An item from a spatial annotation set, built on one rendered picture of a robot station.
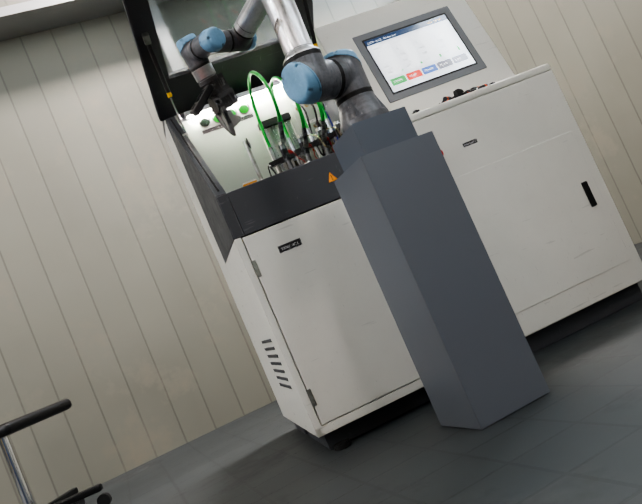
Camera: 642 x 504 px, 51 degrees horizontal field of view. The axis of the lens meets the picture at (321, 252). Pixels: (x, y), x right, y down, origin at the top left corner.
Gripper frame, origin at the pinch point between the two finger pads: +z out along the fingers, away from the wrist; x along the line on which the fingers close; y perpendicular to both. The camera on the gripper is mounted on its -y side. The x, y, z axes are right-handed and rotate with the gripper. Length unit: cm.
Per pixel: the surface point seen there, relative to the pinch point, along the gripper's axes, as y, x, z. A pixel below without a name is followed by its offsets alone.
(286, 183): 4.5, -11.0, 23.5
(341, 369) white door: -18, -27, 84
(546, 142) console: 96, -35, 60
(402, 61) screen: 87, 12, 11
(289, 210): -0.3, -12.9, 31.7
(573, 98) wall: 263, 103, 99
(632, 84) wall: 260, 54, 97
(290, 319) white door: -22, -19, 62
